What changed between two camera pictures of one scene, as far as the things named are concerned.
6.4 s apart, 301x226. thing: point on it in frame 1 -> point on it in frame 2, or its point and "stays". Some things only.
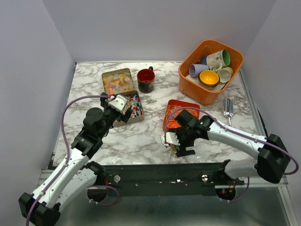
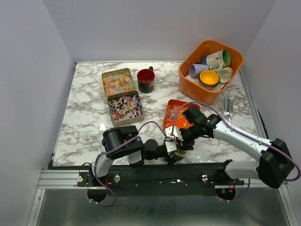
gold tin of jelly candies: [118, 81] stays
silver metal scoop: [228, 109] stays
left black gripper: [124, 117] -> [172, 159]
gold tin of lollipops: [133, 100] stays
